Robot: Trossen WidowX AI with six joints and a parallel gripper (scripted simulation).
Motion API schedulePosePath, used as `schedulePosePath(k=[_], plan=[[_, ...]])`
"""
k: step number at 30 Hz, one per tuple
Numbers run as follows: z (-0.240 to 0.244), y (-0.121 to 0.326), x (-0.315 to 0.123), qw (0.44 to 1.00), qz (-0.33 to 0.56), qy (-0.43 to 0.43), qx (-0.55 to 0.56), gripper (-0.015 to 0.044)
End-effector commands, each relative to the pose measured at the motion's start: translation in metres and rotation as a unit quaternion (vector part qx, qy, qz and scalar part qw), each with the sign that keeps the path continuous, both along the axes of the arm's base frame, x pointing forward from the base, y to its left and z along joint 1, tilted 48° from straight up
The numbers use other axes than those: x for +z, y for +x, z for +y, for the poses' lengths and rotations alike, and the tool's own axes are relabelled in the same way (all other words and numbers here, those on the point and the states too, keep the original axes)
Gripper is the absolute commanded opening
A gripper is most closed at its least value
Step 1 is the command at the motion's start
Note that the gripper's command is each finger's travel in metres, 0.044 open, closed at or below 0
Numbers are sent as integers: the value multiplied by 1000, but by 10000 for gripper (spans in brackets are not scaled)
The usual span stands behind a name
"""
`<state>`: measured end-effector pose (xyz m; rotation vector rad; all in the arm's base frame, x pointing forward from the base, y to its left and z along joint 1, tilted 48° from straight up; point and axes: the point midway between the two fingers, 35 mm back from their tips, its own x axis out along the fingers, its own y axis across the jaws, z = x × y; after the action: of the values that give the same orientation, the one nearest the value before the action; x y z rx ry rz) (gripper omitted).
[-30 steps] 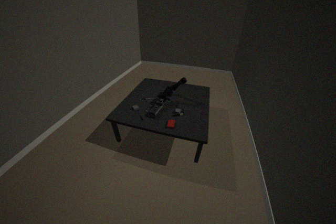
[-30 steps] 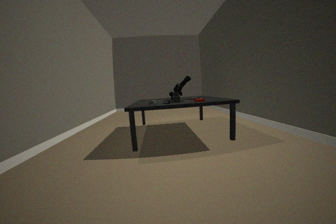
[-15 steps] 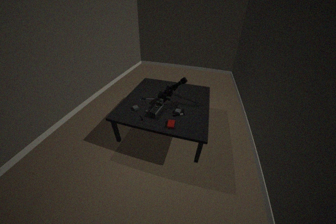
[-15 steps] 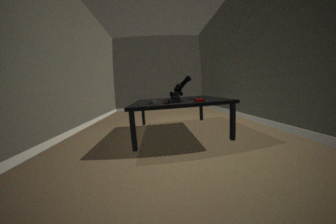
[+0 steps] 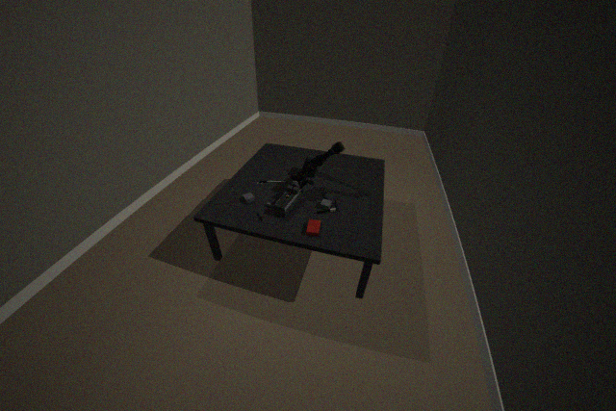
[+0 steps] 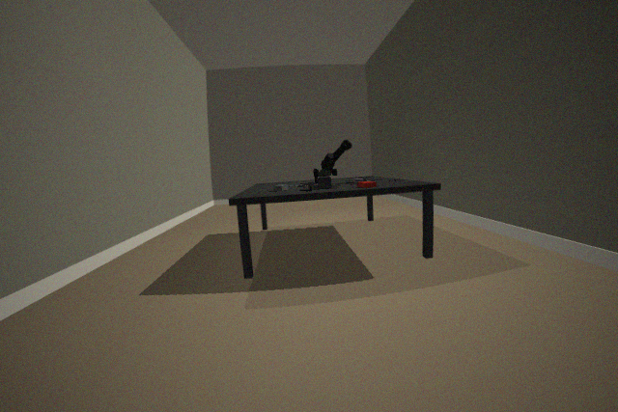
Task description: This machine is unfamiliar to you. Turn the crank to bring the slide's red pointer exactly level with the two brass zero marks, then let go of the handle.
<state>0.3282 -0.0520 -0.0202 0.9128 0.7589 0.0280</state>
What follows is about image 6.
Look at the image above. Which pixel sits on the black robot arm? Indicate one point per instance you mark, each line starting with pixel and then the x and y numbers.
pixel 331 158

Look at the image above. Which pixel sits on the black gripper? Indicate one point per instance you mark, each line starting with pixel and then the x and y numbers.
pixel 334 172

